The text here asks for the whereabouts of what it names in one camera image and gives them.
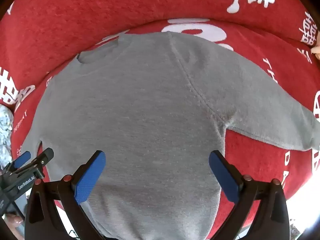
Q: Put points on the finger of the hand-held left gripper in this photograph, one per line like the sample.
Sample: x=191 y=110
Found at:
x=22 y=158
x=45 y=156

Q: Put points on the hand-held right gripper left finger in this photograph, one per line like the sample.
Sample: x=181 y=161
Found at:
x=90 y=177

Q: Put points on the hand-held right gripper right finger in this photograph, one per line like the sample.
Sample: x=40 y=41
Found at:
x=225 y=177

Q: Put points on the grey sweater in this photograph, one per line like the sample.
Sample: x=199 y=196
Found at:
x=140 y=110

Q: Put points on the person's left hand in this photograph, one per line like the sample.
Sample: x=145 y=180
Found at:
x=12 y=220

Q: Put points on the pale floral cloth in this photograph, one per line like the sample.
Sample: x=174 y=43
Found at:
x=4 y=130

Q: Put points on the red printed blanket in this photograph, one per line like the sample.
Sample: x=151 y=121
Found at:
x=62 y=22

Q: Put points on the orange crumpled cloth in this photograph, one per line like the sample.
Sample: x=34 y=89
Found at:
x=317 y=50

